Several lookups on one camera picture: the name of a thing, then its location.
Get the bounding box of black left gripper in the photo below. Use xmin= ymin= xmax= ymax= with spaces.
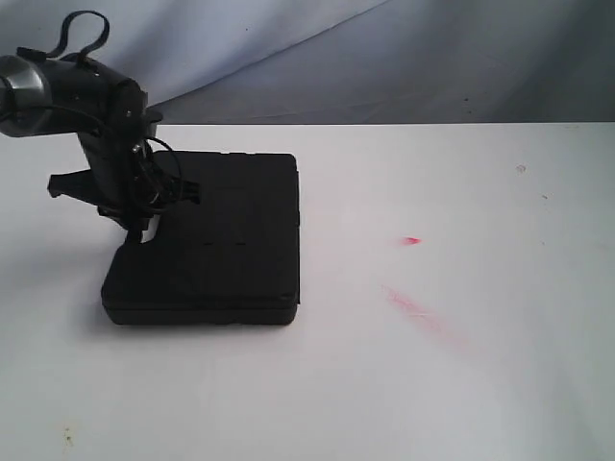
xmin=46 ymin=114 xmax=203 ymax=245

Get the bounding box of black plastic carry case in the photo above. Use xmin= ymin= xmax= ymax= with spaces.
xmin=101 ymin=151 xmax=300 ymax=326

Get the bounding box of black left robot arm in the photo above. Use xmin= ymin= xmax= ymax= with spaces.
xmin=1 ymin=48 xmax=200 ymax=241

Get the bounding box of white backdrop cloth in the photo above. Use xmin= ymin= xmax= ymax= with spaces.
xmin=1 ymin=1 xmax=614 ymax=124

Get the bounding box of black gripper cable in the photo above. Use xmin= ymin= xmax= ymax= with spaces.
xmin=129 ymin=136 xmax=184 ymax=217

